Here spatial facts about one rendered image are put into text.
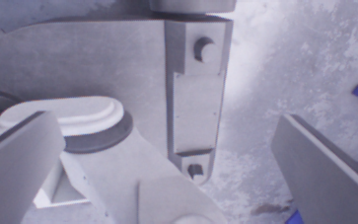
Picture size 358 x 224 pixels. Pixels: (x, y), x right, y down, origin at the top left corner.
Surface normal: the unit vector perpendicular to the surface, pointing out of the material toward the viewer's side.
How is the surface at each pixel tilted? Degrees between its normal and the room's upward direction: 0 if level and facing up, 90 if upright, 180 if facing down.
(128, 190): 90
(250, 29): 0
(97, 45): 0
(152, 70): 0
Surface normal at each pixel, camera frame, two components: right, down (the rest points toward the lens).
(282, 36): 0.19, 0.50
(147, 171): 0.01, -0.86
